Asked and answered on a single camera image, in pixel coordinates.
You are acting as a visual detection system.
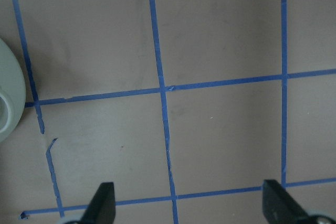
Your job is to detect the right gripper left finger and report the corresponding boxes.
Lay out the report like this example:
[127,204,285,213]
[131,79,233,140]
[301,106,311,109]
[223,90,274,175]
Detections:
[79,182,116,224]

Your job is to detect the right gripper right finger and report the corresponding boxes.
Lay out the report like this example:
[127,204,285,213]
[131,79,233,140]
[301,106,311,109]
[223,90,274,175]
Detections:
[262,179,336,224]

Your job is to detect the glass pot lid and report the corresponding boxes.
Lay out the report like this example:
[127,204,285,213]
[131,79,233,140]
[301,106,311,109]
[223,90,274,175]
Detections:
[1,40,26,141]

